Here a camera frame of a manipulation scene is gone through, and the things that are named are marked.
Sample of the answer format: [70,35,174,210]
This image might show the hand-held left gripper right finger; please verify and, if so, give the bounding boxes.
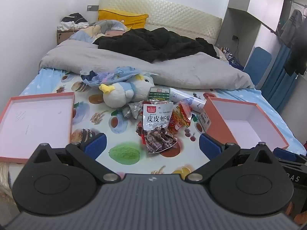
[186,134,277,181]

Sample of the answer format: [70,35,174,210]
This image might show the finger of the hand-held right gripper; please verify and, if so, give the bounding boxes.
[278,159,307,172]
[273,147,307,163]

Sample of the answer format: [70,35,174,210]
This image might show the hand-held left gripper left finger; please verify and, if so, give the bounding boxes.
[30,132,121,182]

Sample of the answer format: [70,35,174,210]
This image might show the deep pink cardboard box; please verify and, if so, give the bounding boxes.
[200,96,289,150]

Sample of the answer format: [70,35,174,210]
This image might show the orange snack packet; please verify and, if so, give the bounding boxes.
[171,102,192,135]

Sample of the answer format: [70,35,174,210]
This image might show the green and white snack packet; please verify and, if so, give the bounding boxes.
[147,87,171,104]

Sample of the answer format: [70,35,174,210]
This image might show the light blue bed sheet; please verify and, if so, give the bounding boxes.
[18,68,307,156]

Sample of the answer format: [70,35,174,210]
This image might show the grey crinkled snack packet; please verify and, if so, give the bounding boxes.
[121,101,144,120]

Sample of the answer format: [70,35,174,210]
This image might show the white tube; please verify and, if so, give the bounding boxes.
[169,87,205,113]

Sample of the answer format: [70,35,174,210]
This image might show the plush duck toy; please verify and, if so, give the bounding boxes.
[99,74,155,108]

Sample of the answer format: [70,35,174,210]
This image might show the pink box lid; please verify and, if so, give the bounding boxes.
[0,92,75,163]

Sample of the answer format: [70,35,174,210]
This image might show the blue curtain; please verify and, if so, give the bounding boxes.
[260,43,300,112]

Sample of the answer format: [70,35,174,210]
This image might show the light blue plastic bag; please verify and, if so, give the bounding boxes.
[80,66,144,87]

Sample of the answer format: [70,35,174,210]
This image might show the grey blanket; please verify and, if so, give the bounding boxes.
[39,38,255,90]

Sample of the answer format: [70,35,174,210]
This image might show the clutter on bedside table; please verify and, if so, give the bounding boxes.
[219,47,243,67]

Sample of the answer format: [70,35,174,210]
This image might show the blue chair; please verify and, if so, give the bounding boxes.
[243,47,272,87]

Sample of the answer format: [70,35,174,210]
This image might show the white fluffy cloth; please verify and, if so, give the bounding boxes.
[0,162,11,197]

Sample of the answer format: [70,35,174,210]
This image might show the hanging dark clothes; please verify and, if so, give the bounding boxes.
[279,9,307,76]

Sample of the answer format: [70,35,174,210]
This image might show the pastel printed quilt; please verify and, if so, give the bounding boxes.
[69,20,129,44]

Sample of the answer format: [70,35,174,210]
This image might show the black clothing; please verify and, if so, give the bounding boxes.
[92,27,220,64]

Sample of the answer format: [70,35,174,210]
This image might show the pile of clothes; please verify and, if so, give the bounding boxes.
[57,13,90,31]

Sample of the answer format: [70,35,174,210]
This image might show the yellow pillow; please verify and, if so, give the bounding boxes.
[98,9,149,30]

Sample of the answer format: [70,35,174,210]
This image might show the cream padded headboard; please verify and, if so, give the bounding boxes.
[99,0,223,46]

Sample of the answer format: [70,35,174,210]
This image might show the grey wardrobe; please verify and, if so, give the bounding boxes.
[216,0,295,72]

